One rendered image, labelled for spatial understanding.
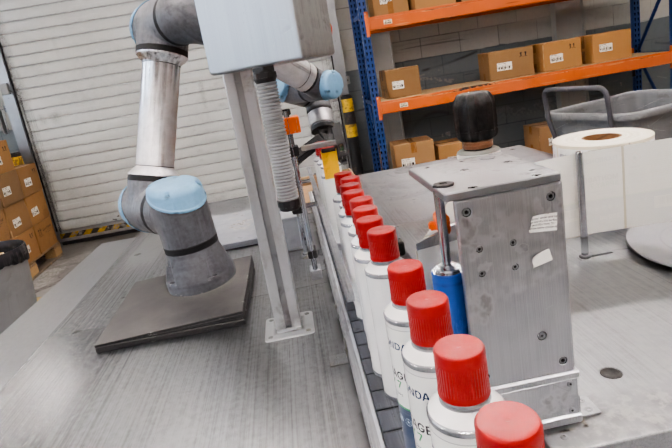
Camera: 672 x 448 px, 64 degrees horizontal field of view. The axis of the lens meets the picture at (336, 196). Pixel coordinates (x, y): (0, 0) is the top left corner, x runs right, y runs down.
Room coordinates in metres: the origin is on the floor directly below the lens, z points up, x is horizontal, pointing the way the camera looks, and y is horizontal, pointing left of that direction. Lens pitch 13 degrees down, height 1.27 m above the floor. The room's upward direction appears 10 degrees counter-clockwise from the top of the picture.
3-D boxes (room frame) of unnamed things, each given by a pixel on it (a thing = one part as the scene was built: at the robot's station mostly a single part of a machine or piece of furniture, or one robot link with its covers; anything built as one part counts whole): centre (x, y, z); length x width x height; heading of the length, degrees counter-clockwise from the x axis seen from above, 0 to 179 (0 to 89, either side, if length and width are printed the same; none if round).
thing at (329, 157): (1.00, 0.00, 1.09); 0.03 x 0.01 x 0.06; 94
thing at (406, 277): (0.45, -0.05, 0.98); 0.05 x 0.05 x 0.20
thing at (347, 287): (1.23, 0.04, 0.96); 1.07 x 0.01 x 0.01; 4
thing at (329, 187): (1.16, 0.00, 0.98); 0.05 x 0.05 x 0.20
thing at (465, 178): (0.53, -0.14, 1.14); 0.14 x 0.11 x 0.01; 4
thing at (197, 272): (1.12, 0.33, 0.91); 0.15 x 0.15 x 0.10
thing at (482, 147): (1.04, -0.29, 1.03); 0.09 x 0.09 x 0.30
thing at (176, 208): (1.12, 0.34, 1.03); 0.13 x 0.12 x 0.14; 43
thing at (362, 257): (0.62, -0.03, 0.98); 0.05 x 0.05 x 0.20
